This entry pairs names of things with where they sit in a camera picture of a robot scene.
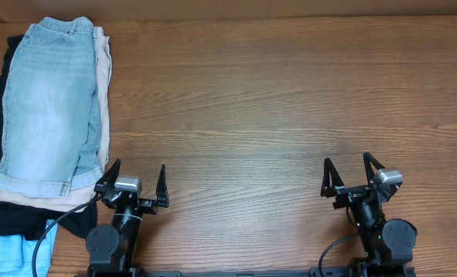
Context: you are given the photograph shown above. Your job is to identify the light blue denim shorts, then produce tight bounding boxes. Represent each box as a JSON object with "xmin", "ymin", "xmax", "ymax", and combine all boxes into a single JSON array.
[{"xmin": 0, "ymin": 17, "xmax": 102, "ymax": 198}]

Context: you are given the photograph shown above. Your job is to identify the black garment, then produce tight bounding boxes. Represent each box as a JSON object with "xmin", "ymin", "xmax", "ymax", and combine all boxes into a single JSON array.
[{"xmin": 0, "ymin": 35, "xmax": 98, "ymax": 241}]

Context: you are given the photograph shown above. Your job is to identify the beige folded shorts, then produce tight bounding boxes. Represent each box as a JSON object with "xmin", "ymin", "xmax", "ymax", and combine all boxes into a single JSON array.
[{"xmin": 0, "ymin": 27, "xmax": 112, "ymax": 212}]

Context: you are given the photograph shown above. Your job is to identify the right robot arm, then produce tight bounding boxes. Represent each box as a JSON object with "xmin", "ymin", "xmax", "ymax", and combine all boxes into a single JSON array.
[{"xmin": 317, "ymin": 152, "xmax": 418, "ymax": 276}]

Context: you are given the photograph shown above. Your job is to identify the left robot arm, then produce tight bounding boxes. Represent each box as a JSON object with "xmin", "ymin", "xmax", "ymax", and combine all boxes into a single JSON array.
[{"xmin": 85, "ymin": 159, "xmax": 169, "ymax": 277}]

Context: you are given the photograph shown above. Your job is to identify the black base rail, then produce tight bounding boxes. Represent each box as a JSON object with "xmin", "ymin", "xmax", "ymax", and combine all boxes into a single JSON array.
[{"xmin": 75, "ymin": 266, "xmax": 417, "ymax": 277}]

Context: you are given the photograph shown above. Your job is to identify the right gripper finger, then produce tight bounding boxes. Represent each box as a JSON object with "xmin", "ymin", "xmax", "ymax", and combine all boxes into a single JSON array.
[
  {"xmin": 320, "ymin": 158, "xmax": 345, "ymax": 197},
  {"xmin": 363, "ymin": 152, "xmax": 385, "ymax": 184}
]

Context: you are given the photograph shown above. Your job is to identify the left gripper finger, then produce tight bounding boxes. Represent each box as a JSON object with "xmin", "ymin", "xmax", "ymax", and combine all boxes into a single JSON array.
[
  {"xmin": 155, "ymin": 165, "xmax": 169, "ymax": 208},
  {"xmin": 95, "ymin": 159, "xmax": 121, "ymax": 189}
]

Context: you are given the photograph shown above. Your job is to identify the light blue cloth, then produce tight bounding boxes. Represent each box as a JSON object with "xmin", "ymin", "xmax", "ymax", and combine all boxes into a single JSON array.
[{"xmin": 0, "ymin": 225, "xmax": 58, "ymax": 277}]

